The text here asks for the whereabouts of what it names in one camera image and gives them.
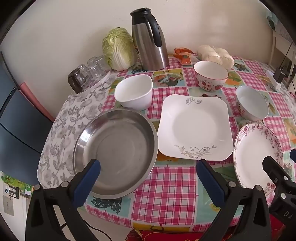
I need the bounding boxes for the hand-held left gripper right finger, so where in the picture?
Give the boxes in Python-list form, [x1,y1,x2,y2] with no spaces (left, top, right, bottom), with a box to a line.
[196,159,271,241]

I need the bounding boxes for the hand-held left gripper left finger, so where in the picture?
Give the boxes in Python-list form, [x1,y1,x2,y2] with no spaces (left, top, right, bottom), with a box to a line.
[25,159,102,241]

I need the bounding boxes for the round floral plate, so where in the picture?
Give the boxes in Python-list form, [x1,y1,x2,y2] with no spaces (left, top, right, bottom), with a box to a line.
[233,122,284,197]

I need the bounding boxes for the stainless steel basin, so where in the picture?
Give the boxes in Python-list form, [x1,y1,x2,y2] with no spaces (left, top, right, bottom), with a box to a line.
[72,109,159,200]

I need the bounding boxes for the white square plate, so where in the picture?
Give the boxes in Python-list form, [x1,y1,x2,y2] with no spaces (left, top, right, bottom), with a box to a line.
[157,94,233,161]

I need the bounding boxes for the pale strawberry print bowl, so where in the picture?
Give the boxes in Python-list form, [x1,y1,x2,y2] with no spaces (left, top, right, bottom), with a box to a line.
[236,85,269,121]

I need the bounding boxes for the plain white bowl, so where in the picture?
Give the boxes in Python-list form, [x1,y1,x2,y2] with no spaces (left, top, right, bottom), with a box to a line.
[114,74,153,111]

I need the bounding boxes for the red-rimmed strawberry bowl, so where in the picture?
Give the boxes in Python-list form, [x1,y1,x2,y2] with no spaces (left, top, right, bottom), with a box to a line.
[193,61,229,92]

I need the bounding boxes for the pink checked tablecloth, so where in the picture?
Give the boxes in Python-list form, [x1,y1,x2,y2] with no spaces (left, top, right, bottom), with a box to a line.
[84,54,296,233]

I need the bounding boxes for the grey floral cloth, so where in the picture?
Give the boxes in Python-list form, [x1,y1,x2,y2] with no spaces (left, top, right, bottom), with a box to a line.
[37,70,118,189]

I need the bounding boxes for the red patterned seat cushion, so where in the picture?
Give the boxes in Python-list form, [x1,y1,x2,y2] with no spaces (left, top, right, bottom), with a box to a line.
[125,228,234,241]

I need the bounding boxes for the white power strip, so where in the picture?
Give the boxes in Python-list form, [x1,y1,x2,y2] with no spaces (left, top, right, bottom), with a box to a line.
[265,70,282,91]

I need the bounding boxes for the green printed carton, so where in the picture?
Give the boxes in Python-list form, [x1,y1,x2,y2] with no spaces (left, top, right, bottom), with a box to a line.
[0,171,34,217]

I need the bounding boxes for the black charger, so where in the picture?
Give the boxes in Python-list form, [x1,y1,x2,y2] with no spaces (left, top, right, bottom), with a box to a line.
[273,67,290,82]

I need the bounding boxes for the pink board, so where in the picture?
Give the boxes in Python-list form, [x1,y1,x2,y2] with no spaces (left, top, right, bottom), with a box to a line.
[18,82,56,122]

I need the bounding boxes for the white wooden shelf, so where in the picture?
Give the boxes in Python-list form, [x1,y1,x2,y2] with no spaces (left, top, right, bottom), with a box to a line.
[269,30,296,67]

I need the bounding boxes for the bagged white steamed buns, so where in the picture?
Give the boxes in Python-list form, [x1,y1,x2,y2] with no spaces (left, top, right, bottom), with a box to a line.
[197,45,234,69]

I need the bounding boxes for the orange snack packet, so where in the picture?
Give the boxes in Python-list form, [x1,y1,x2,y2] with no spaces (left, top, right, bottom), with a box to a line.
[173,47,200,65]

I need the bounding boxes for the napa cabbage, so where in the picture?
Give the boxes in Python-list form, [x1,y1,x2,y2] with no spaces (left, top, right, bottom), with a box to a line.
[102,27,138,70]

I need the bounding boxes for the stainless steel thermos jug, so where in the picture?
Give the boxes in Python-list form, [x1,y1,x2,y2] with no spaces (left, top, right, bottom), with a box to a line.
[129,8,169,71]

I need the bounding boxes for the black charger cable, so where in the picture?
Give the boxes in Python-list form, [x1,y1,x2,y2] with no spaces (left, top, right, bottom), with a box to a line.
[280,42,295,70]

